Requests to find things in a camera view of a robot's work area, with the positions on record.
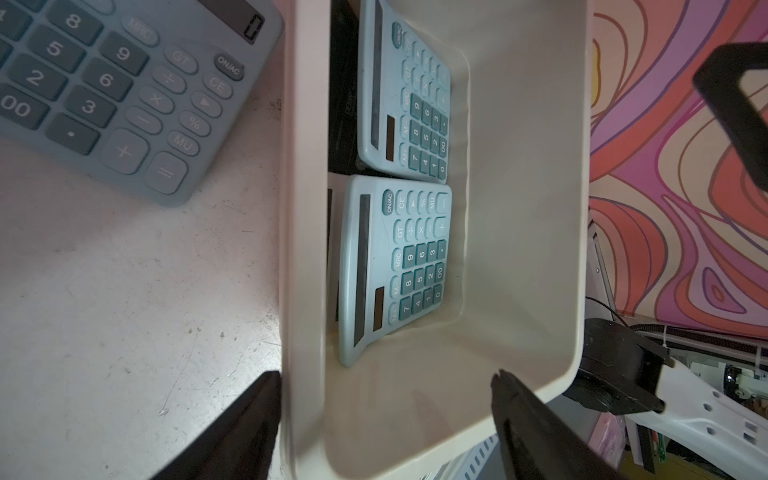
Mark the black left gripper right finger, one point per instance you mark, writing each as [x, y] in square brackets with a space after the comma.
[534, 442]

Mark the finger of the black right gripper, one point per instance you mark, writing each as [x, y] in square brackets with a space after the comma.
[718, 81]

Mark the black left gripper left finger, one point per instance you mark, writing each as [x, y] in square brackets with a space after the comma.
[239, 444]

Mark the white plastic storage box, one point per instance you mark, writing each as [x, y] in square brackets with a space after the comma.
[516, 262]

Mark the light blue calculator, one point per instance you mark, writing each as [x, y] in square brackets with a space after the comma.
[403, 98]
[140, 95]
[394, 244]

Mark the pink calculator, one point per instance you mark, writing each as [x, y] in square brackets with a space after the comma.
[336, 193]

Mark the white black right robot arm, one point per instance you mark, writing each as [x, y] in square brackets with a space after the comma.
[625, 373]

